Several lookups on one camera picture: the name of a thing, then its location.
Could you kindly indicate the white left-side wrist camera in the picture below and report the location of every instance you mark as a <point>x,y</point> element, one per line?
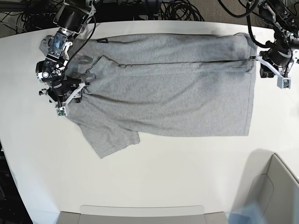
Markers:
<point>284,82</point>

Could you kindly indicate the right-side robot arm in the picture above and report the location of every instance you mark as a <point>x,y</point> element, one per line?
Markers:
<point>63,42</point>

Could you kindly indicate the grey bin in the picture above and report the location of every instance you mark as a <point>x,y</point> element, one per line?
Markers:
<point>151,215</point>
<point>276,193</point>

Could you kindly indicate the left-side robot arm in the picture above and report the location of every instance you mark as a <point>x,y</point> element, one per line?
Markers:
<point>283,52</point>

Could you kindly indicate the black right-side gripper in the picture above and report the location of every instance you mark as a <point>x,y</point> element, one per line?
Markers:
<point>62,92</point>

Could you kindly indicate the grey bin right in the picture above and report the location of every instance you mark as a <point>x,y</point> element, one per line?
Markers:
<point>276,193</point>

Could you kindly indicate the white right-side wrist camera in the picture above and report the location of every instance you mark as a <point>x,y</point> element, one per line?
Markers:
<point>62,111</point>

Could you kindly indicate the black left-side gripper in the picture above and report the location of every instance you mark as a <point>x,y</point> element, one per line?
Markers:
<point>282,62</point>

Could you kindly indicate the grey bin front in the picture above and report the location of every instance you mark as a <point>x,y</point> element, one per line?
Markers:
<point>151,215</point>

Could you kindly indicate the blue object bottom corner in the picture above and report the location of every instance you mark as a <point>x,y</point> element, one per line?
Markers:
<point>249,214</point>

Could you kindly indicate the grey T-shirt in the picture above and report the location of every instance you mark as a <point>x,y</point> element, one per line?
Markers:
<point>108,133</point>

